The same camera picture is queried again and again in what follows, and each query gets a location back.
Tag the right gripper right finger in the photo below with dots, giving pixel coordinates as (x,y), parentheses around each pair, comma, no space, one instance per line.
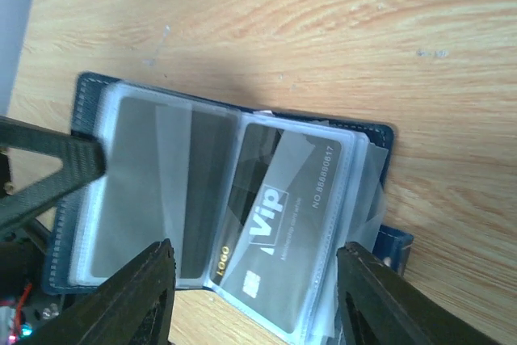
(377,306)

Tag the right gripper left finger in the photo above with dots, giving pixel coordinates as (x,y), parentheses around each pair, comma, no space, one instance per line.
(134,306)

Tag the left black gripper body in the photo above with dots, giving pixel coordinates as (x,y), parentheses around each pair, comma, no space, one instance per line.
(25,306)

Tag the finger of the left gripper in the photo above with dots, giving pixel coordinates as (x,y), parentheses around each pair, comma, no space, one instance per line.
(39,166)

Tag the black VIP card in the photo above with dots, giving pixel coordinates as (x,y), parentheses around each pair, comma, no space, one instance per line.
(288,186)

